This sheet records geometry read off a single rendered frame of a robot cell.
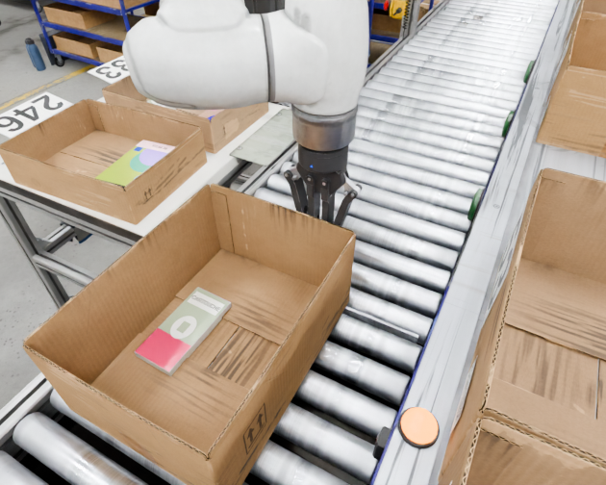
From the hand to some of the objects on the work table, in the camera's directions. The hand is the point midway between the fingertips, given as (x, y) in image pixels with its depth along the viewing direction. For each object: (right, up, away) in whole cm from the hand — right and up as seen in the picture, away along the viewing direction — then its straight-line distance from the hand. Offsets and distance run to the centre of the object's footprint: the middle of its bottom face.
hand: (319, 240), depth 78 cm
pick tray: (-51, +18, +34) cm, 64 cm away
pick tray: (-37, +38, +55) cm, 76 cm away
